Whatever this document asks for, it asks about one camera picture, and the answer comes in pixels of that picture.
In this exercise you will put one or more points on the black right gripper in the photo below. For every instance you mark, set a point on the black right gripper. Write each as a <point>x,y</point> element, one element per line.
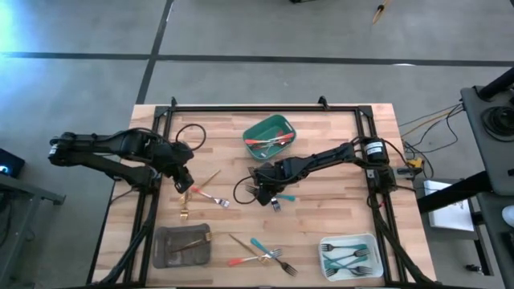
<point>281,170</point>

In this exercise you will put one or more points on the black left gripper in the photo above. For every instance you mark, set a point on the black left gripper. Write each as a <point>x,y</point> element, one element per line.
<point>174,158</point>

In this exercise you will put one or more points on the teal green plastic bin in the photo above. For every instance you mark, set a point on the teal green plastic bin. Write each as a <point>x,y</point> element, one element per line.
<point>265,129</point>

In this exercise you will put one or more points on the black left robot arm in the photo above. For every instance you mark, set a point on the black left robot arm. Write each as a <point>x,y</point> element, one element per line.
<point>100,144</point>

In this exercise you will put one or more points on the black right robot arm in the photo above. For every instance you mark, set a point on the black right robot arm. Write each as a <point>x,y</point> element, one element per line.
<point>329,154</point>

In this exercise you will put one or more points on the white plastic bin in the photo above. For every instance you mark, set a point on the white plastic bin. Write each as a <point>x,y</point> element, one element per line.
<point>349,237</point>

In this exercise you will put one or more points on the grey side stand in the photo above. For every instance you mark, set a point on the grey side stand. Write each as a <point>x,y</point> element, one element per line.
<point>24,190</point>

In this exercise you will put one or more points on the black device with blue light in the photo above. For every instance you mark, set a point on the black device with blue light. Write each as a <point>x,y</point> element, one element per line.
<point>12,162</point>

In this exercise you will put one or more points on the black diagonal stand beam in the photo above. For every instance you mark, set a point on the black diagonal stand beam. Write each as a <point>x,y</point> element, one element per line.
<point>454,192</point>

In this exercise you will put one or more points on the grey equipment cart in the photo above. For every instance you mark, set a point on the grey equipment cart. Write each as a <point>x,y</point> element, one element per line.
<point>488,160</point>

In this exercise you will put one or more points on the black aluminium table frame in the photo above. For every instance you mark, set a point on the black aluminium table frame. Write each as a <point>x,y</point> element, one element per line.
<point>261,108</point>

